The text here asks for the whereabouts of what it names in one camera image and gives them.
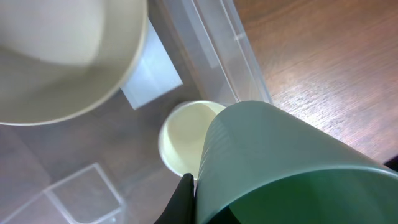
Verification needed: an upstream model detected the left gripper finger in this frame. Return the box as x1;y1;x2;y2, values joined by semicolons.
154;173;195;224

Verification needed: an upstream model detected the cream plastic cup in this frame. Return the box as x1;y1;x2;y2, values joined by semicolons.
158;100;226;180

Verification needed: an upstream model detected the mint green plastic cup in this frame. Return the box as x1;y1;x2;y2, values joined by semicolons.
196;101;397;223

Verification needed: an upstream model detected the cream plate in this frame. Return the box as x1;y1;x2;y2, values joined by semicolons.
1;0;148;126

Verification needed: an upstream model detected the clear plastic storage container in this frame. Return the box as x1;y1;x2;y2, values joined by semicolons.
1;1;270;223

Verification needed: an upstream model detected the white label in container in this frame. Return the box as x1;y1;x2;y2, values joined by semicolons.
121;21;183;110

